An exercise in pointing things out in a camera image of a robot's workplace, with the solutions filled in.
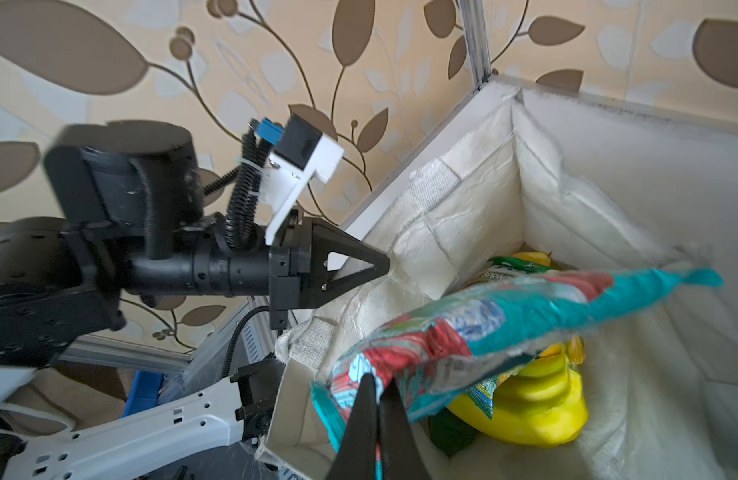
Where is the cream Monet print tote bag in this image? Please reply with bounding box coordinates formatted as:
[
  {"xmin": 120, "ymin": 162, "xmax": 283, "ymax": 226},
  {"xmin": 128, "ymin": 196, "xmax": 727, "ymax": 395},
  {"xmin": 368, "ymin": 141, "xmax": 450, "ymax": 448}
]
[{"xmin": 262, "ymin": 84, "xmax": 738, "ymax": 479}]

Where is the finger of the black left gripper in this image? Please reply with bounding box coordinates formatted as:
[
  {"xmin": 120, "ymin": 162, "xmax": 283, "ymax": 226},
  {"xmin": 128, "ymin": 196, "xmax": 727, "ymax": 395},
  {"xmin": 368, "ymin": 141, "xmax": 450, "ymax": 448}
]
[{"xmin": 305, "ymin": 218, "xmax": 391, "ymax": 309}]

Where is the yellow lemon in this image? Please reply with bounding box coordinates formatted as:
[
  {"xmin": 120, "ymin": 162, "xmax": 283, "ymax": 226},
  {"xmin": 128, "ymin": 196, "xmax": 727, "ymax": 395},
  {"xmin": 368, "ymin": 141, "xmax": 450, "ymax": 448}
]
[{"xmin": 513, "ymin": 252, "xmax": 552, "ymax": 268}]

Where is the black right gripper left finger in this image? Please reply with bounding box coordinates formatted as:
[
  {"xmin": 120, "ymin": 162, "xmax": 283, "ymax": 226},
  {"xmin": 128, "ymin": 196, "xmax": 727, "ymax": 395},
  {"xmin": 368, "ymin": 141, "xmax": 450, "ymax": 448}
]
[{"xmin": 327, "ymin": 373, "xmax": 378, "ymax": 480}]

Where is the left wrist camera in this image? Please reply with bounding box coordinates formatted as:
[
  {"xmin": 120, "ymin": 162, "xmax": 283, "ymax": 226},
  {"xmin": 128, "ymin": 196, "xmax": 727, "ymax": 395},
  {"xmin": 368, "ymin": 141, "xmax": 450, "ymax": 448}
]
[{"xmin": 253, "ymin": 114, "xmax": 344, "ymax": 246}]

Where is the yellow green candy bag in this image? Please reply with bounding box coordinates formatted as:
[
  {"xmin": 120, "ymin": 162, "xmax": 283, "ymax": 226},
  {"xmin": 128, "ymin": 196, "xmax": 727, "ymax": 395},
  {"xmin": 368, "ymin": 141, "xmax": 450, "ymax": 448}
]
[
  {"xmin": 463, "ymin": 255, "xmax": 551, "ymax": 288},
  {"xmin": 465, "ymin": 367, "xmax": 520, "ymax": 419}
]

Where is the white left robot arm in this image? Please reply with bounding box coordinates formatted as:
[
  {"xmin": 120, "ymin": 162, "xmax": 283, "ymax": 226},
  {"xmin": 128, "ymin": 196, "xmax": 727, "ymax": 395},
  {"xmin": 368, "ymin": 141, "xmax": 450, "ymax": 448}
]
[{"xmin": 0, "ymin": 115, "xmax": 390, "ymax": 479}]

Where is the teal candy bag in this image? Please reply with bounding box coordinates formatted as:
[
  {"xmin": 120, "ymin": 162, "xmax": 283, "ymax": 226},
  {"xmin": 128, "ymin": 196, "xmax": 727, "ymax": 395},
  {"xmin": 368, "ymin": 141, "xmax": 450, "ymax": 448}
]
[{"xmin": 312, "ymin": 268, "xmax": 723, "ymax": 449}]

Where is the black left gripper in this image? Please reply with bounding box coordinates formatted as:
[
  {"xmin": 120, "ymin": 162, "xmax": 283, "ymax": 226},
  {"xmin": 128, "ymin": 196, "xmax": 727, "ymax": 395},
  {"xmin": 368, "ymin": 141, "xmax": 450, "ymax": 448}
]
[{"xmin": 0, "ymin": 121, "xmax": 307, "ymax": 368}]

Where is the yellow green banana bunch back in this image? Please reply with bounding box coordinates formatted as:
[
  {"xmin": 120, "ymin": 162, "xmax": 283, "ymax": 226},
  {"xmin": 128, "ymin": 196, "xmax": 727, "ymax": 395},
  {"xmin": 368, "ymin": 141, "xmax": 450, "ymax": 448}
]
[{"xmin": 448, "ymin": 336, "xmax": 589, "ymax": 448}]

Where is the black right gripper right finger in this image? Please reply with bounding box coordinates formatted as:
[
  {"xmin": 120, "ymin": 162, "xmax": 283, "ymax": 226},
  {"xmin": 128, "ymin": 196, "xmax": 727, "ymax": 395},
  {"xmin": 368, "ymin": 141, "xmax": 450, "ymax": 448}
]
[{"xmin": 378, "ymin": 380, "xmax": 431, "ymax": 480}]

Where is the green avocado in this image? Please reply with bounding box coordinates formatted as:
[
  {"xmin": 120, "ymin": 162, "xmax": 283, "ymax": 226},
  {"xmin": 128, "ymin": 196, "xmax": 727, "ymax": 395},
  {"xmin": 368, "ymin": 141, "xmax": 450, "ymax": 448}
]
[{"xmin": 428, "ymin": 408, "xmax": 478, "ymax": 458}]

